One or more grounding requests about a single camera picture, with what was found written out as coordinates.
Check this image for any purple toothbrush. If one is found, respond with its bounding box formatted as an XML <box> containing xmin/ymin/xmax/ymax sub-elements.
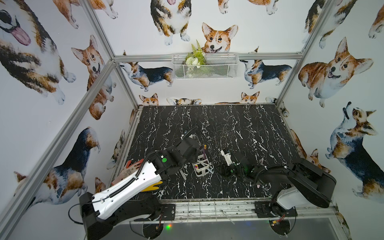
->
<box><xmin>202</xmin><ymin>145</ymin><xmax>208</xmax><ymax>159</ymax></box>

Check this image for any white toothbrush holder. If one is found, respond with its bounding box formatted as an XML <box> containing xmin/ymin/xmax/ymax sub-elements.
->
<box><xmin>193</xmin><ymin>155</ymin><xmax>214</xmax><ymax>177</ymax></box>

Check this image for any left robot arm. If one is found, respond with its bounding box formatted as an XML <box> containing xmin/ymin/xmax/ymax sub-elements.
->
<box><xmin>79</xmin><ymin>136</ymin><xmax>204</xmax><ymax>240</ymax></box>

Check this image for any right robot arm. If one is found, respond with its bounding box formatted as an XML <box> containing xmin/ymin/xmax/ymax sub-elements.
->
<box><xmin>220</xmin><ymin>149</ymin><xmax>337</xmax><ymax>210</ymax></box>

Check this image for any grey toothbrush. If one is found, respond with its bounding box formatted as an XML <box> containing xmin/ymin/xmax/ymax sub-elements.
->
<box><xmin>179</xmin><ymin>170</ymin><xmax>187</xmax><ymax>181</ymax></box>

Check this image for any yellow work glove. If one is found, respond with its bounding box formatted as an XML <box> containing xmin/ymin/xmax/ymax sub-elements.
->
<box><xmin>141</xmin><ymin>181</ymin><xmax>164</xmax><ymax>193</ymax></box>

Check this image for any green fern plant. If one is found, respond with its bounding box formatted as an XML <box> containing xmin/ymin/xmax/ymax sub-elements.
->
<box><xmin>183</xmin><ymin>40</ymin><xmax>207</xmax><ymax>77</ymax></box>

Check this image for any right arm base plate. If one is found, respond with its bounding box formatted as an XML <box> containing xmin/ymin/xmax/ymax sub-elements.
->
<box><xmin>255</xmin><ymin>201</ymin><xmax>298</xmax><ymax>218</ymax></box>

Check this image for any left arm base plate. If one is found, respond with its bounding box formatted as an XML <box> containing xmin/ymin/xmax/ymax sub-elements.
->
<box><xmin>140</xmin><ymin>203</ymin><xmax>176</xmax><ymax>222</ymax></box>

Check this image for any white wire basket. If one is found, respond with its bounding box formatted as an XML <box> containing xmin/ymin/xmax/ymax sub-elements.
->
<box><xmin>172</xmin><ymin>53</ymin><xmax>240</xmax><ymax>80</ymax></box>

